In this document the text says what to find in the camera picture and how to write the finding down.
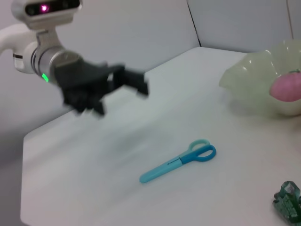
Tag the green plastic wrapper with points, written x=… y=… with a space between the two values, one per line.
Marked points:
x=289 y=202

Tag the pink peach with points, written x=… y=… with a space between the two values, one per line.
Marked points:
x=285 y=88

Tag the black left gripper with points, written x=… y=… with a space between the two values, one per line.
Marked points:
x=77 y=82

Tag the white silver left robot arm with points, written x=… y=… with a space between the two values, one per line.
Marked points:
x=9 y=35

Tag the blue capped scissors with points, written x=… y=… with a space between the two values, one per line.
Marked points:
x=164 y=168

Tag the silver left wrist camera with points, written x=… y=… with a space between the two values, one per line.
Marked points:
x=47 y=21

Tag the translucent green fruit plate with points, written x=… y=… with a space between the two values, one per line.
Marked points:
x=249 y=77

